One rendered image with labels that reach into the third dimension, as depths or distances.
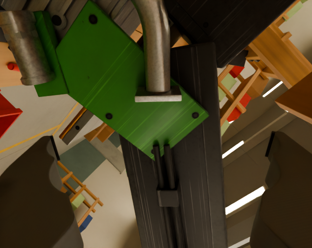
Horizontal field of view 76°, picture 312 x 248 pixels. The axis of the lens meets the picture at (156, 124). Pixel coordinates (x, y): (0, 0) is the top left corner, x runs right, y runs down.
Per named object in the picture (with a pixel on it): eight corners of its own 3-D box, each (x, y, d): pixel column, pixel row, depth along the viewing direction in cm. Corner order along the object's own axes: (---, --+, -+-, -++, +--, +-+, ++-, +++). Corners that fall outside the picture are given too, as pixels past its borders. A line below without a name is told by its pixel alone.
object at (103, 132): (93, 124, 732) (108, 138, 736) (78, 133, 662) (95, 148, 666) (110, 103, 671) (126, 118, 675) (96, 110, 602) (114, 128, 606)
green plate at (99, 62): (65, 61, 33) (156, 136, 39) (38, 72, 26) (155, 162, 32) (106, 4, 29) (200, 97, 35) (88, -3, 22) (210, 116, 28)
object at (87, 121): (93, 118, 60) (100, 125, 61) (57, 136, 45) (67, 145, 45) (187, 10, 47) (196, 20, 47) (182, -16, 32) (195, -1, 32)
